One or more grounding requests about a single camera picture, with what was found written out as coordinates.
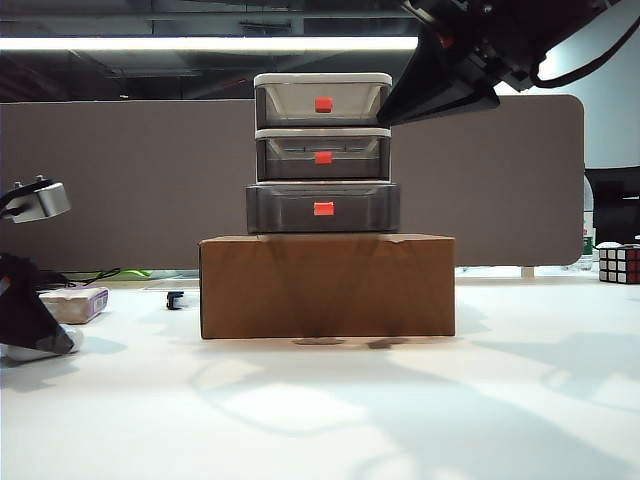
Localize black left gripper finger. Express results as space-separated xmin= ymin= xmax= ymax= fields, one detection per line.
xmin=0 ymin=252 xmax=77 ymax=355

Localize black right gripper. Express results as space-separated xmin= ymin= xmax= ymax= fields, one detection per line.
xmin=376 ymin=0 xmax=551 ymax=126

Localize white earphone case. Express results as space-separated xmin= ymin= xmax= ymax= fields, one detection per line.
xmin=0 ymin=323 xmax=85 ymax=362

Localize smoky drawer with slotted back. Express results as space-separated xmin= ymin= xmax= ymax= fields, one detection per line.
xmin=257 ymin=137 xmax=391 ymax=182

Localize white block with purple label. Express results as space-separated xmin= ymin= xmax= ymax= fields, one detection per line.
xmin=38 ymin=287 xmax=110 ymax=325

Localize grey-brown desk partition panel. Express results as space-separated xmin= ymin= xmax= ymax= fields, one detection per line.
xmin=0 ymin=94 xmax=587 ymax=274

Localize clear bottle with green label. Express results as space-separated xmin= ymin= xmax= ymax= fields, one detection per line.
xmin=581 ymin=179 xmax=597 ymax=262

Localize black office chair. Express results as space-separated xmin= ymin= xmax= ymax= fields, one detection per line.
xmin=584 ymin=166 xmax=640 ymax=247

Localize brown cardboard box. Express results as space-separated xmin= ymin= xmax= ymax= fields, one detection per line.
xmin=198 ymin=233 xmax=457 ymax=341

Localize long ceiling light strip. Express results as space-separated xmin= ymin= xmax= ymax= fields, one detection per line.
xmin=0 ymin=35 xmax=420 ymax=52

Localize black Rubik's cube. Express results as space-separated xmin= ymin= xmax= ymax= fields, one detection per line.
xmin=598 ymin=243 xmax=640 ymax=287

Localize black desk cables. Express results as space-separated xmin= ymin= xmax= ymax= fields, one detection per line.
xmin=29 ymin=268 xmax=124 ymax=296

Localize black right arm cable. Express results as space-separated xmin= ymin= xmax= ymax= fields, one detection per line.
xmin=528 ymin=14 xmax=640 ymax=90

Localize white plastic drawer cabinet frame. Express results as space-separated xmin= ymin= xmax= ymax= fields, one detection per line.
xmin=253 ymin=72 xmax=394 ymax=185

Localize smoky drawer with protruding red handle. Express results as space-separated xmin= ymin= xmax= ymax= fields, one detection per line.
xmin=255 ymin=83 xmax=391 ymax=127

